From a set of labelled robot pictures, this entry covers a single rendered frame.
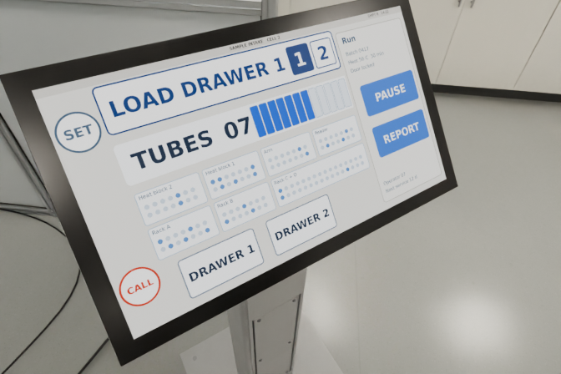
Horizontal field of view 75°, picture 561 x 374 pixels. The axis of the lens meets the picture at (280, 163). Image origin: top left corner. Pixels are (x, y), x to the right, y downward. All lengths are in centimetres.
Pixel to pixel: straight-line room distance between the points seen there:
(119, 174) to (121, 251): 8
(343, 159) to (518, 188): 184
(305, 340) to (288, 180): 104
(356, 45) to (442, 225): 146
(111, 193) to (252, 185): 15
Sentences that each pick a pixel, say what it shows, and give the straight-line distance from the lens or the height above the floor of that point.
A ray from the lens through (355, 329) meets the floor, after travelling 152.
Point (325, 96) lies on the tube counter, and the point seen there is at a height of 111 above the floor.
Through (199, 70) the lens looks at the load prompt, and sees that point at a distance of 43.
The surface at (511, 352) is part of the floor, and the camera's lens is 170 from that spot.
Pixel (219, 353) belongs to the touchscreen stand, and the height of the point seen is 4.
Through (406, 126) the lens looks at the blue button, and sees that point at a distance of 57.
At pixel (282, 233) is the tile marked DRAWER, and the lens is 46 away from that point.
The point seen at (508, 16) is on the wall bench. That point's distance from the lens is 264.
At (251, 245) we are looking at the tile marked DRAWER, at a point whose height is 101.
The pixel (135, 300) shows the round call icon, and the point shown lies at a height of 101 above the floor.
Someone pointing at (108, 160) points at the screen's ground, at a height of 112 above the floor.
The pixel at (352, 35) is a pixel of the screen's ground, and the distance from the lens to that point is 54.
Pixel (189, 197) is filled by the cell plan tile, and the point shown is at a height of 107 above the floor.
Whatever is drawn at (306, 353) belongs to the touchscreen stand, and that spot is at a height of 4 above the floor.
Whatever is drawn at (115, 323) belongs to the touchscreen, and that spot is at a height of 100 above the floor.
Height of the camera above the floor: 138
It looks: 43 degrees down
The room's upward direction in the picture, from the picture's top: 2 degrees clockwise
